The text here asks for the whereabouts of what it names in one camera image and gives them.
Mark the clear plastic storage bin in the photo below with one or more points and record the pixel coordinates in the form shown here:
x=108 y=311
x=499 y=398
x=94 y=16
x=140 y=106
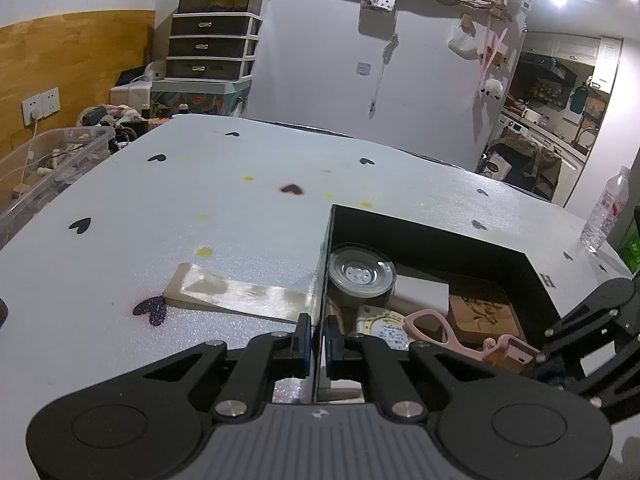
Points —
x=50 y=170

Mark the white wall socket panel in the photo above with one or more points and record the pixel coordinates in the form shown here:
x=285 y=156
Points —
x=40 y=106

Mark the row of kitchen bottles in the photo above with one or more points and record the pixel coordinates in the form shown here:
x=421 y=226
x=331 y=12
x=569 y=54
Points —
x=550 y=92

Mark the oval wooden block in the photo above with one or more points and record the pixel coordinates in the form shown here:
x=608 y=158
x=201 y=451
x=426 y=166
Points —
x=480 y=310

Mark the small white box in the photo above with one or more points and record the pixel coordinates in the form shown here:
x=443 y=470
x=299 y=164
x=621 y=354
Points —
x=422 y=292

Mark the colourful painted cabinet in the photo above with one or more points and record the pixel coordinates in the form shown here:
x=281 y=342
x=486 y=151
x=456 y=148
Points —
x=200 y=97

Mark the pink scissors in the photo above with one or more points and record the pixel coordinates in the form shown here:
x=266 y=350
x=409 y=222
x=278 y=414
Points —
x=426 y=314

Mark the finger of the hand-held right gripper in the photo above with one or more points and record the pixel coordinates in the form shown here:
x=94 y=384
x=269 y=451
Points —
x=615 y=375
x=600 y=305

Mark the round white yellow disc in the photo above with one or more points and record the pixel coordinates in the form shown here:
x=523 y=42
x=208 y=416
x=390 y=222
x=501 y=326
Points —
x=382 y=327

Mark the white printed tote bag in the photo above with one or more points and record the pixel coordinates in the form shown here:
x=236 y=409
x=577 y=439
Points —
x=497 y=166

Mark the metal wall bracket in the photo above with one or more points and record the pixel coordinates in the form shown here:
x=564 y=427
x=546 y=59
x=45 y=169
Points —
x=377 y=2

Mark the white hanging bag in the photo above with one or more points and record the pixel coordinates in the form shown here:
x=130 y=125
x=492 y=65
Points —
x=462 y=41

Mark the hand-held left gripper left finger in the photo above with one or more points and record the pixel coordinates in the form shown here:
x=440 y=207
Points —
x=305 y=349

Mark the clear plastic water bottle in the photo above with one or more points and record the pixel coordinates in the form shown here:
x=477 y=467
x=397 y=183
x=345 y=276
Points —
x=605 y=210

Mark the pile of soft toys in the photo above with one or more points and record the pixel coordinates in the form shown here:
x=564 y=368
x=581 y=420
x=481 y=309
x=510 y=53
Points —
x=112 y=114

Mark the green bag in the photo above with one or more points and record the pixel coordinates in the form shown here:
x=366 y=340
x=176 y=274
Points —
x=631 y=252

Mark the white wall switch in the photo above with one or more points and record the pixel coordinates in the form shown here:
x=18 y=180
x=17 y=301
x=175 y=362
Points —
x=363 y=68

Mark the pink hanging ribbons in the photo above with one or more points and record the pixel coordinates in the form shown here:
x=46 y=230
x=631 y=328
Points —
x=492 y=47

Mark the white kitchen upper cabinets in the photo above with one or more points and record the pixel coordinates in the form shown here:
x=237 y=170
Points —
x=575 y=50

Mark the clear round suction dish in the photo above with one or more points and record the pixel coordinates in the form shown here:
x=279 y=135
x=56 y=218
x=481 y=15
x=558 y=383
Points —
x=362 y=272

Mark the translucent cream plastic strip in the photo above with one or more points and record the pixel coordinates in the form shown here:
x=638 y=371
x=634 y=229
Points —
x=225 y=290

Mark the brown jacket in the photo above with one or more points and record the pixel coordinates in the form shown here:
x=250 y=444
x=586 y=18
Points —
x=532 y=160

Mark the white washing machine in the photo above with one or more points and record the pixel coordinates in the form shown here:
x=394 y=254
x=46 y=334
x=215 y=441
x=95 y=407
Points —
x=514 y=122

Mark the white round appliance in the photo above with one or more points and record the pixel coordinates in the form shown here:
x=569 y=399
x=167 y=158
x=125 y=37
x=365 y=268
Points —
x=155 y=70

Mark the black storage box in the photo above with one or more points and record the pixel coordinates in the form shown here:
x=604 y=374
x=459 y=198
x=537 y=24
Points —
x=425 y=235

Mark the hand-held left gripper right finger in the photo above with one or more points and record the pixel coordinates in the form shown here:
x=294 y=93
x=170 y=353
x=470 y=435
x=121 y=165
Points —
x=330 y=350

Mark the white plush toy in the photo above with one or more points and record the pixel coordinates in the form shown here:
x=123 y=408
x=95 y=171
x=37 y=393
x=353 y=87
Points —
x=491 y=87

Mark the white drawer unit dark fronts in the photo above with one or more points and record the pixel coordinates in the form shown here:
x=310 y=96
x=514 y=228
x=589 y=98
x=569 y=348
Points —
x=212 y=46

